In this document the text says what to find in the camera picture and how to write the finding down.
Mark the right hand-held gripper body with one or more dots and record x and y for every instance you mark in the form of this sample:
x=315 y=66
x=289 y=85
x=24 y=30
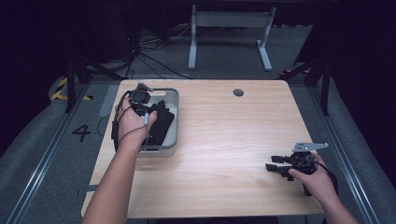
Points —
x=303 y=161

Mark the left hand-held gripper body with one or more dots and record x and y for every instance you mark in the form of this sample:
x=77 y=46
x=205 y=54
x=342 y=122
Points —
x=140 y=97

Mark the black fingerless glove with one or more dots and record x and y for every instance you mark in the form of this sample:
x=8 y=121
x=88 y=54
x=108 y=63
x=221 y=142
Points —
x=160 y=107
x=162 y=130

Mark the grey plastic bin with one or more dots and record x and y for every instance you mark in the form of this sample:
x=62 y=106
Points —
x=172 y=137

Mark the person's right hand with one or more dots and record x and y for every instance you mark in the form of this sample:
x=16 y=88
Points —
x=314 y=183

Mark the person's left hand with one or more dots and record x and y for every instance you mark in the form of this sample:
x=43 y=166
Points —
x=132 y=124

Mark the black metal stand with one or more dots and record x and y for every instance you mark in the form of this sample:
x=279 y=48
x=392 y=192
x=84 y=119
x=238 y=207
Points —
x=325 y=87
x=71 y=84

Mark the yellow black hazard tape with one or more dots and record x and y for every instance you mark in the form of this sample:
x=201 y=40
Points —
x=59 y=91

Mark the aluminium floor rail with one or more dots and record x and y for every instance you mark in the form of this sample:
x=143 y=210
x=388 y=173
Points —
x=345 y=149
x=43 y=161

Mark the white metal desk frame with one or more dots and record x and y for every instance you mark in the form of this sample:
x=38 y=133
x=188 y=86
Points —
x=230 y=20

